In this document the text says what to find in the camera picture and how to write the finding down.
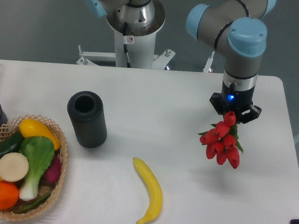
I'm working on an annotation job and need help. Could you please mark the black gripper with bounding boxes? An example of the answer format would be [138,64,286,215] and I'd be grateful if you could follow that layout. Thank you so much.
[210,71,261,124]

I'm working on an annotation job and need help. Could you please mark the red tulip bouquet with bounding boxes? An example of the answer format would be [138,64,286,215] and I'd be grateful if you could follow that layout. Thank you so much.
[198,111,243,169]

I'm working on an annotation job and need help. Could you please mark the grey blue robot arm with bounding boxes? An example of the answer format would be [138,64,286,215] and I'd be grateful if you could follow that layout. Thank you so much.
[83,0,276,124]

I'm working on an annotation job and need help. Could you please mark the yellow banana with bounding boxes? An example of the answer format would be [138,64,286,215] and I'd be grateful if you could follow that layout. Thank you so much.
[133,157,163,224]

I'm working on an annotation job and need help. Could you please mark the dark grey ribbed vase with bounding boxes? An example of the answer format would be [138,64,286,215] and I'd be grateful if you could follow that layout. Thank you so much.
[67,91,107,149]

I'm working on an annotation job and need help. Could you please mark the purple sweet potato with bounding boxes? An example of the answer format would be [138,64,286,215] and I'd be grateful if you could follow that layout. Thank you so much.
[43,154,62,184]

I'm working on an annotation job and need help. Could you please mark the green bok choy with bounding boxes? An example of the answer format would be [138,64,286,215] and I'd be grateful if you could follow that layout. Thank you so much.
[19,136,55,201]

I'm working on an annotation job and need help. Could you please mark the yellow squash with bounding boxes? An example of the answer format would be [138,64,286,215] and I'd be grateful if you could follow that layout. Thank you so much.
[19,118,61,150]

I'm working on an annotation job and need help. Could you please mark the woven wicker basket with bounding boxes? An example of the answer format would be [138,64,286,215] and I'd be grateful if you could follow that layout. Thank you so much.
[0,115,68,221]

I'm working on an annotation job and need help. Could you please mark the green cucumber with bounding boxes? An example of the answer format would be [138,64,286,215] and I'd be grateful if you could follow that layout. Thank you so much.
[0,130,24,159]

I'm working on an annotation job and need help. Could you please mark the white round radish slice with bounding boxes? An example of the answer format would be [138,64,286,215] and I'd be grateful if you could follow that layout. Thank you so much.
[0,152,29,182]

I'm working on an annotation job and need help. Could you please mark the green bean pod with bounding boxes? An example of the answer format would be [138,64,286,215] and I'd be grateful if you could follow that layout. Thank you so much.
[13,192,51,214]

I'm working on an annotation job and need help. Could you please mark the orange fruit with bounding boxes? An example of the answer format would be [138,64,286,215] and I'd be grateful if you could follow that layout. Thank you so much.
[0,182,19,210]

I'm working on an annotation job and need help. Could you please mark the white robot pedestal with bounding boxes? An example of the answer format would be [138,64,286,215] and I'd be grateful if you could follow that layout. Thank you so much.
[76,0,176,70]

